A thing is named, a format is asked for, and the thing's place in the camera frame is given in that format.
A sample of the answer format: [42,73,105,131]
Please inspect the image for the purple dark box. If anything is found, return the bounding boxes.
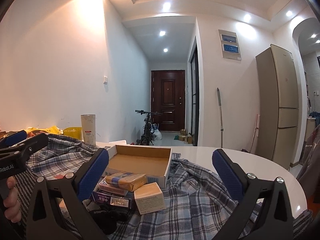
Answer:
[90,191,136,209]

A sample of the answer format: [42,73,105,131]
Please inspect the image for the wall electrical panel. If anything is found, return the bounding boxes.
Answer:
[219,29,241,61]

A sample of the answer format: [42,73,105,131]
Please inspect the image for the open cardboard box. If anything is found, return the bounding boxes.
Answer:
[102,145,172,189]

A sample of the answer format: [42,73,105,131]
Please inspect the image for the white plastic bag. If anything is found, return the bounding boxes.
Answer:
[151,128,162,141]

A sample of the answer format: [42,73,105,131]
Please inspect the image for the grey mop handle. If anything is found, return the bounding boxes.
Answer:
[216,88,224,148]

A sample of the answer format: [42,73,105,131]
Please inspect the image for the brown garment on chair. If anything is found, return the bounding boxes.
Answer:
[297,125,320,204]

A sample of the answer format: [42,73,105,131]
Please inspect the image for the yellow plastic bin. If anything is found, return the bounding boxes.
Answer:
[63,127,82,140]

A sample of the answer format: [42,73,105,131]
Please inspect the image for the beige square box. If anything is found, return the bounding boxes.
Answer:
[134,183,165,215]

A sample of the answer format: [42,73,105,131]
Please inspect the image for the black framed glass door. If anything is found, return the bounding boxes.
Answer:
[189,39,199,146]

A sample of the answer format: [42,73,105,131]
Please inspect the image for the black knit glove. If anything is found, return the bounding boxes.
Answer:
[89,204,135,235]

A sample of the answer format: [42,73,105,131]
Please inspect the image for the blue plaid shirt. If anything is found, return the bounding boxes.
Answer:
[10,133,263,240]

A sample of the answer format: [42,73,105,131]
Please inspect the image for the dark red entrance door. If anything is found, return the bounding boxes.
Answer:
[151,70,185,132]

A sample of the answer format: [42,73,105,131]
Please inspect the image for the cardboard boxes on floor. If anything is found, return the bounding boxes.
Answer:
[174,129,193,144]

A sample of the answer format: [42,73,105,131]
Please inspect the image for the person's left hand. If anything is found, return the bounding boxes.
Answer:
[3,177,22,223]

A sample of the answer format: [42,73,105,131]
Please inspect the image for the pink broom handle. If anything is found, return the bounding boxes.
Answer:
[249,114,260,153]

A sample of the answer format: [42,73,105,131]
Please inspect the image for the beige refrigerator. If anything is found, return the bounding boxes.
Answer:
[255,44,299,170]

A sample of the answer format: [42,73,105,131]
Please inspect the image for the pink small box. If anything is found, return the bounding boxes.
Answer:
[97,181,128,196]

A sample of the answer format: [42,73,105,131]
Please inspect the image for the black bicycle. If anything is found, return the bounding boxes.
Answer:
[135,110,162,146]

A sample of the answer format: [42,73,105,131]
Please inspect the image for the yellow packaging bag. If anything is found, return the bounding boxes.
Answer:
[25,126,63,137]

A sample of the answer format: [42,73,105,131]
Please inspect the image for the yellow blue cigarette pack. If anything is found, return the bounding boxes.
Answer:
[104,172,148,192]

